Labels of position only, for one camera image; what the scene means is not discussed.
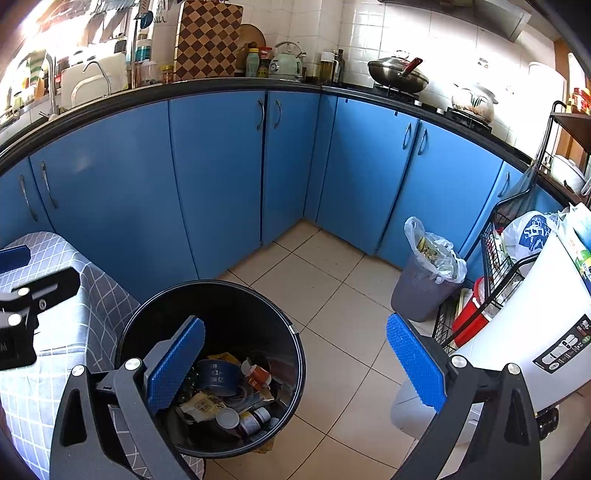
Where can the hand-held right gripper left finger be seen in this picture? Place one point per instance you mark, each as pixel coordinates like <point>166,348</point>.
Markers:
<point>178,364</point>

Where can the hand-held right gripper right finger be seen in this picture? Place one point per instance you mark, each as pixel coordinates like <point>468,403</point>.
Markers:
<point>415,364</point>

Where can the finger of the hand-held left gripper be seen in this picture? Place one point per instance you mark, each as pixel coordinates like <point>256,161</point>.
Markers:
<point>11,258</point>
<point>53,285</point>

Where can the blue paper cup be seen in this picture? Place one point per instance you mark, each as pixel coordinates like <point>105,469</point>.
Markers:
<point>219,376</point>

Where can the cream packet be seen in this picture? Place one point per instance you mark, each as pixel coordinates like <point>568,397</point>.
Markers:
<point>203,406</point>

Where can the black trash bin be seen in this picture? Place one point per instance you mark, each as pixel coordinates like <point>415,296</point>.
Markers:
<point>240,318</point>

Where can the brown jar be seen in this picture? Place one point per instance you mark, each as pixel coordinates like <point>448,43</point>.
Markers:
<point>254,420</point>

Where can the blue checked tablecloth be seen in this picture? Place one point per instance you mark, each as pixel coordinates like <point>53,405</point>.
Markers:
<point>97,295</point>

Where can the grey bin with white bag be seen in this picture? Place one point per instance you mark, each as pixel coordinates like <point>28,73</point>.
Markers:
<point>415,290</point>

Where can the red plastic container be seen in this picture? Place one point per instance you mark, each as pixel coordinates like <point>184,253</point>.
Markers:
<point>471,309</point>

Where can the white appliance with black label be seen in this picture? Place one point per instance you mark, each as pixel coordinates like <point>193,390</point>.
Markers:
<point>508,332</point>

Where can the white bag with blue print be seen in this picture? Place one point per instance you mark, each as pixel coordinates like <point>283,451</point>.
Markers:
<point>528,233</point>

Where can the tall steel faucet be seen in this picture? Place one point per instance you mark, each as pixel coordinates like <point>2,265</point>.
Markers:
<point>50,83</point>

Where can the row of blue cabinet doors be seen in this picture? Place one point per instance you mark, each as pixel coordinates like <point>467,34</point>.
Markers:
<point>221,175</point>

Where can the blue green plastic package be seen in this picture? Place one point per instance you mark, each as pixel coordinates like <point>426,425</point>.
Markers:
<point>579,249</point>

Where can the small steel faucet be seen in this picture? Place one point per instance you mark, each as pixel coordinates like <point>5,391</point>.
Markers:
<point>105,76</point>

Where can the black kitchen countertop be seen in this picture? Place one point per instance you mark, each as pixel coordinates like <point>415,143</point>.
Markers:
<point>207,86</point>

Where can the black gas stove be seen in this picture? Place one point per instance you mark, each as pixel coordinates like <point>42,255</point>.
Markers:
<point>434,106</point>

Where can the white ceramic pot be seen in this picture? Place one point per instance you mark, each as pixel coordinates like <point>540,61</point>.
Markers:
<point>473,99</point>

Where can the checkered wooden cutting board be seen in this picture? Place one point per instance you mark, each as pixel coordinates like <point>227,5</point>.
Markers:
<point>207,41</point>

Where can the steel wok with lid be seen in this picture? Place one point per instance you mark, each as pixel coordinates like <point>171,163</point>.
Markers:
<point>397,74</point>

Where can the dark glass bottle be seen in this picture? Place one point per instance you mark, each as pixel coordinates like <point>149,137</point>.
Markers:
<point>340,65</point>

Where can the red cap bottle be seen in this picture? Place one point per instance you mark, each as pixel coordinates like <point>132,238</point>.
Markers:
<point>265,61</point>

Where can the clear oil bottle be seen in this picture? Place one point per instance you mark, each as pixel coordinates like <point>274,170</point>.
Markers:
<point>327,68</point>

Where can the pale green kettle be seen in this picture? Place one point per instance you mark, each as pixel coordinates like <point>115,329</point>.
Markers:
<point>286,64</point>

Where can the round wooden board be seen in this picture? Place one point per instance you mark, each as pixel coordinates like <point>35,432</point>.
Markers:
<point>253,36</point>

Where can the steel range hood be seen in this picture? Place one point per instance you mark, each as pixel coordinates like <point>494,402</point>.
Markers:
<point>498,14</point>

